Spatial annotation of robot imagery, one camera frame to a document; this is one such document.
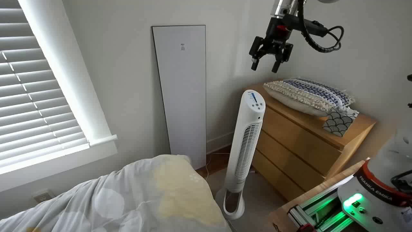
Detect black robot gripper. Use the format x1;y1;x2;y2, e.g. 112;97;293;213
248;16;301;75

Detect blue striped tasselled pillow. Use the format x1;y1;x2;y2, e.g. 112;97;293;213
263;78;357;118

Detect grey scale-patterned pillow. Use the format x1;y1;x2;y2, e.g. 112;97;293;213
321;107;360;138

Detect white bed duvet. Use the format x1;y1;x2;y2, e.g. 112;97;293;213
0;154;233;232

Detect white tower fan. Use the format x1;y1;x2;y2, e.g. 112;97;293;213
221;89;266;221

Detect white leaning panel board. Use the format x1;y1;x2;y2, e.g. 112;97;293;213
151;23;208;172

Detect wooden drawer dresser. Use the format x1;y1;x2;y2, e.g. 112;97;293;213
246;83;378;204

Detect white window blinds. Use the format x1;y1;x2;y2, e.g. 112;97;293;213
0;0;90;172

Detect aluminium stand rail frame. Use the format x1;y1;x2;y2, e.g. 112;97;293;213
287;182;351;232

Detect white window frame sill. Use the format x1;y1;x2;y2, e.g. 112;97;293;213
0;0;118;192

